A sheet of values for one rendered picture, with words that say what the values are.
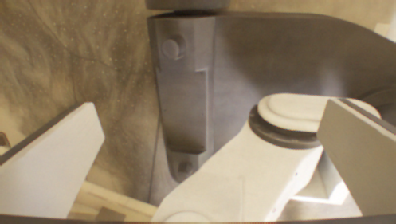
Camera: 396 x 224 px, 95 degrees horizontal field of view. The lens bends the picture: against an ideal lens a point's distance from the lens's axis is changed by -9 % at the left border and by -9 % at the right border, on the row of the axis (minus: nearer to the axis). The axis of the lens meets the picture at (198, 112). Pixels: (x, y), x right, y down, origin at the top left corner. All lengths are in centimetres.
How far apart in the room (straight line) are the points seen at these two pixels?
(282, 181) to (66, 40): 82
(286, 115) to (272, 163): 8
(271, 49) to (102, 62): 59
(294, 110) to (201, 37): 22
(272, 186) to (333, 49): 31
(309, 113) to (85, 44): 74
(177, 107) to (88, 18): 45
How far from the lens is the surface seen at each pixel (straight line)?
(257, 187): 28
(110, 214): 106
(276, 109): 36
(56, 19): 89
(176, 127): 55
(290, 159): 33
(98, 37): 79
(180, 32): 42
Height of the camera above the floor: 61
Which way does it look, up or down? 56 degrees down
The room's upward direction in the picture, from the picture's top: 157 degrees counter-clockwise
